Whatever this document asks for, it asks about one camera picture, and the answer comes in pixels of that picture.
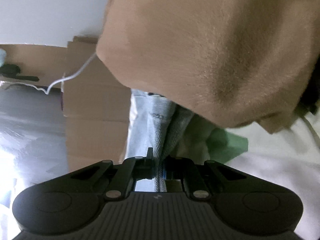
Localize cream bear print duvet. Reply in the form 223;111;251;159
175;114;319;239

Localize white shelf board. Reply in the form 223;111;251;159
1;0;108;47

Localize white cable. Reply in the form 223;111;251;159
4;52;98;95

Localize light blue denim pants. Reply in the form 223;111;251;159
125;89;195;192

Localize black garment under brown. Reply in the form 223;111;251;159
298;61;319;115

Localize brown folded garment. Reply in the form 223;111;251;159
97;0;319;133

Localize brown cardboard sheet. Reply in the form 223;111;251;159
1;36;131;171

